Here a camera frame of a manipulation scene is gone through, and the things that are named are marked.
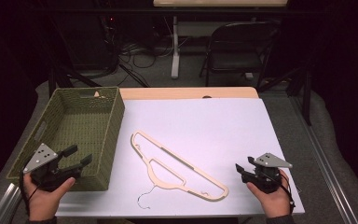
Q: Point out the white paper sheet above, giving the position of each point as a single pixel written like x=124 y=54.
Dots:
x=186 y=155

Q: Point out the light wooden desk top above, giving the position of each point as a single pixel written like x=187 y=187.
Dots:
x=219 y=3

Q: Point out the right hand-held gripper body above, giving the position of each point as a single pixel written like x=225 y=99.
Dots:
x=265 y=174

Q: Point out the beige clothes hanger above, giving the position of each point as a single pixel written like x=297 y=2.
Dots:
x=180 y=166

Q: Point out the white desk leg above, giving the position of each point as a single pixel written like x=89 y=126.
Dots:
x=175 y=46

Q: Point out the person's left hand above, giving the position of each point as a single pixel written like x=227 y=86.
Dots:
x=45 y=200

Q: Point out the black folding chair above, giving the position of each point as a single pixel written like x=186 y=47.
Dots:
x=239 y=51

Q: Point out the green woven basket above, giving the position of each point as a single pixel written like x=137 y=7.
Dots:
x=74 y=137

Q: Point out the aluminium rail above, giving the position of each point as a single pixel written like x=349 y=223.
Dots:
x=323 y=161
x=3 y=203

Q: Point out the person's right hand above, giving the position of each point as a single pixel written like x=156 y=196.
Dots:
x=272 y=199

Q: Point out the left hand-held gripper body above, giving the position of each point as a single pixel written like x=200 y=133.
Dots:
x=45 y=171

